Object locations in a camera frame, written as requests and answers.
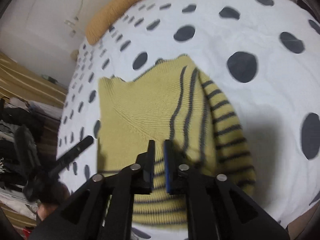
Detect pile of clothes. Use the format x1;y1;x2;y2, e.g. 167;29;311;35
0;97;54;215

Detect white wall cable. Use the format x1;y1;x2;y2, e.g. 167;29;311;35
64;0;87;38

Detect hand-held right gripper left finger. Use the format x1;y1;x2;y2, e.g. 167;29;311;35
30;140;156;240

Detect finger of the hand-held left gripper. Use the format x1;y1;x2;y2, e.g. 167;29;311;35
49;135;95;178

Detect yellow striped cloth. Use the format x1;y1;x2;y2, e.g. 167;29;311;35
0;52;68;110

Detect yellow striped knit sweater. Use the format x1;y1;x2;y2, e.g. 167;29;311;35
96;54;257;231

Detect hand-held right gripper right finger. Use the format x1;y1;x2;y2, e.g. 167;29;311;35
164;140;290;240

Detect orange bolster pillow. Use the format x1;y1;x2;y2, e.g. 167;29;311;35
85;0;158;45

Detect white polka dot bed cover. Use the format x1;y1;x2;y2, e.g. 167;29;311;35
56;0;320;240

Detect person's left hand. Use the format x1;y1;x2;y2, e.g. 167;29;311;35
37;185;72;222

